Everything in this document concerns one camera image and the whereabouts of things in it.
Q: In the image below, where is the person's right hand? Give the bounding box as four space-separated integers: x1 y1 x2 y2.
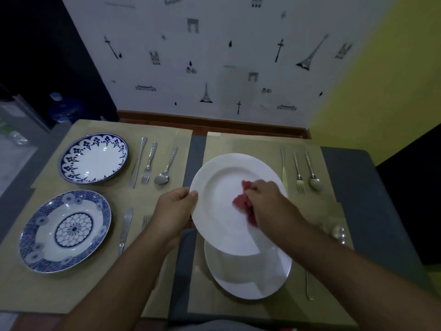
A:
243 179 309 244

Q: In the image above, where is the person's left hand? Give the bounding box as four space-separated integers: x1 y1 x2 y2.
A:
144 187 199 252

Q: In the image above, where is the red cleaning cloth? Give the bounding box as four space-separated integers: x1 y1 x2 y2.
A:
232 180 258 228

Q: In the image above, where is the steel spoon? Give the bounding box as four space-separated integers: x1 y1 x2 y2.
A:
304 150 322 192
153 147 179 186
331 225 347 245

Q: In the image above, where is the steel knife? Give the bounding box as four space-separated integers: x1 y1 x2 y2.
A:
129 137 148 190
117 207 134 258
305 270 315 302
279 147 287 187

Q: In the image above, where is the white plate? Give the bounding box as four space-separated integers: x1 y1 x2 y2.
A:
204 237 294 301
189 153 289 257

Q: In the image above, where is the blue floral rim plate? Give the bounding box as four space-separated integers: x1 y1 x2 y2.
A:
57 133 129 185

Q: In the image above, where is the blue geometric rim plate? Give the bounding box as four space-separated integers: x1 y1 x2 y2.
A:
19 189 112 274

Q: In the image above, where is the person's right forearm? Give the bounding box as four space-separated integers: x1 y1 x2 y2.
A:
286 220 441 331

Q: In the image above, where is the person's grey shirt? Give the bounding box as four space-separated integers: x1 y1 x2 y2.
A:
169 319 276 331

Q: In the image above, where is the beige woven placemat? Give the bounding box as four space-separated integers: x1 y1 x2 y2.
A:
30 119 193 200
167 200 359 328
201 131 340 207
0 188 180 320

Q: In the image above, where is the brown wooden baseboard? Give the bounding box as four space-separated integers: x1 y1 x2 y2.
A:
116 109 312 140

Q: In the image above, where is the black furniture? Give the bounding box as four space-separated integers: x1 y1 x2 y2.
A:
374 122 441 266

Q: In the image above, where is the blue water jug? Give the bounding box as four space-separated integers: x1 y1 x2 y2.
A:
48 92 87 125

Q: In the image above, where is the silver water dispenser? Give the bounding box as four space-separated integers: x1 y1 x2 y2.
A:
0 82 52 148

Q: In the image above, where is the green label plastic bottle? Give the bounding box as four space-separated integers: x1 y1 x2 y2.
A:
0 120 30 146

